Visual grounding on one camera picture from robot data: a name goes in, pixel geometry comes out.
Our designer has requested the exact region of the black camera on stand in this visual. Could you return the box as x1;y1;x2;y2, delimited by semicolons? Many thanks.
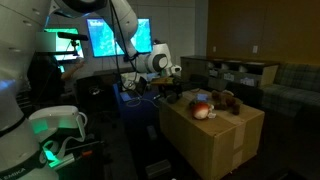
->
57;32;89;41

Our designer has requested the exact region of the wooden shelf cabinet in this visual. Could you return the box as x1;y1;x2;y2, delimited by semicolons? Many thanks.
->
181;55;279;89

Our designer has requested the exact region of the plaid green sofa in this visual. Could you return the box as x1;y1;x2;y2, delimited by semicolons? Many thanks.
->
262;63;320;117

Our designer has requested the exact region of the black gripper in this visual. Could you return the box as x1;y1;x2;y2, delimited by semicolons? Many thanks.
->
158;84;183;99

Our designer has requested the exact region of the white terry towel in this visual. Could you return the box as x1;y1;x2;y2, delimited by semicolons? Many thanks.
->
121;72;142;90

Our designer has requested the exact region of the black cable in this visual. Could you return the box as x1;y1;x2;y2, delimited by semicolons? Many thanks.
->
108;0;138;91

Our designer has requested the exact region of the brown plush toy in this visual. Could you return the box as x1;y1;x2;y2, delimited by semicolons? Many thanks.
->
211;90;241;115

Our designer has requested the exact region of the black block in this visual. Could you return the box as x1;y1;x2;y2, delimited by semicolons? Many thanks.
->
145;159;171;179
167;94;180;104

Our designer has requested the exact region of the cardboard box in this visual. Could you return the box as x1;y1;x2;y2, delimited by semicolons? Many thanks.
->
159;91;265;180

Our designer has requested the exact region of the wall monitor right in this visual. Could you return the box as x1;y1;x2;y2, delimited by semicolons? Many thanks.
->
86;18;153;57

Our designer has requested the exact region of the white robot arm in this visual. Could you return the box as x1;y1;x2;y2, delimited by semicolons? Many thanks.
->
0;0;181;180

